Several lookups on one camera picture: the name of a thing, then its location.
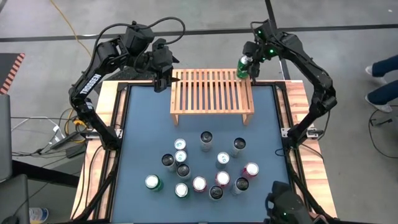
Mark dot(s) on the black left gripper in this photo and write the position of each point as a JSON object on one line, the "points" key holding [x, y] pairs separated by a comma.
{"points": [[161, 59]]}

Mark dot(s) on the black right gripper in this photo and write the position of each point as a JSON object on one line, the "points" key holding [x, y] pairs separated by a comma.
{"points": [[254, 51]]}

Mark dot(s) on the green Sprite can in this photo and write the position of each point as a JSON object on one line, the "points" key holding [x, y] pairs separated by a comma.
{"points": [[152, 182], [181, 190], [242, 70]]}

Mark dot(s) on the white Celsius can yellow band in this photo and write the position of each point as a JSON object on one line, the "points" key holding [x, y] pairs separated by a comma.
{"points": [[206, 137], [168, 160], [239, 143]]}

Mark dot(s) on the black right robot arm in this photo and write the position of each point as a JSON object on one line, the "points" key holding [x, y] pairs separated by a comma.
{"points": [[314, 74]]}

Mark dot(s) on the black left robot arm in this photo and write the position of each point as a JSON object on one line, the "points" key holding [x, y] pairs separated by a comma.
{"points": [[90, 84]]}

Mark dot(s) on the wooden slatted shelf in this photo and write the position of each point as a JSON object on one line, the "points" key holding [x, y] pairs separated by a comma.
{"points": [[211, 111]]}

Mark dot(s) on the blue-grey table mat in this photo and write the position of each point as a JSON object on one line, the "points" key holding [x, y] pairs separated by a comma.
{"points": [[149, 124]]}

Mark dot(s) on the small silver blue can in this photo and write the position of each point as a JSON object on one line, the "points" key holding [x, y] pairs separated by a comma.
{"points": [[223, 158], [180, 144], [180, 156]]}

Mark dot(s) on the white Celsius can blue band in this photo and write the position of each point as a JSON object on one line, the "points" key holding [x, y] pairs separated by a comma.
{"points": [[183, 170], [215, 192], [241, 184]]}

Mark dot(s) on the yellow plug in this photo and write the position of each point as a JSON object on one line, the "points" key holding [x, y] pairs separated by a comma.
{"points": [[78, 122]]}

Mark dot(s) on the red cola can dark figure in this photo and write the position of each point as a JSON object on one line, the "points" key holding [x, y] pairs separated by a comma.
{"points": [[199, 183]]}

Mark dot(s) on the black power adapter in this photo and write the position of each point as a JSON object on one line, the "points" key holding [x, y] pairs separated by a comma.
{"points": [[74, 151]]}

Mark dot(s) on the black power strip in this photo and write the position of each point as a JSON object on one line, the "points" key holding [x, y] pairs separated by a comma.
{"points": [[66, 140]]}

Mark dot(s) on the person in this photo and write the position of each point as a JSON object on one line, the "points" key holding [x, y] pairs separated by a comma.
{"points": [[384, 93]]}

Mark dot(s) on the grey foot pedal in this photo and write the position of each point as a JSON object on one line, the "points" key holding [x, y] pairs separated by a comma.
{"points": [[377, 122]]}

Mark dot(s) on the black hazard-striped floor mat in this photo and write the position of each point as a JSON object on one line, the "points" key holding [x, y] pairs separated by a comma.
{"points": [[7, 67]]}

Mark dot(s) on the white blue container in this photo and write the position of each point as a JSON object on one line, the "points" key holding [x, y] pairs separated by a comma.
{"points": [[38, 214]]}

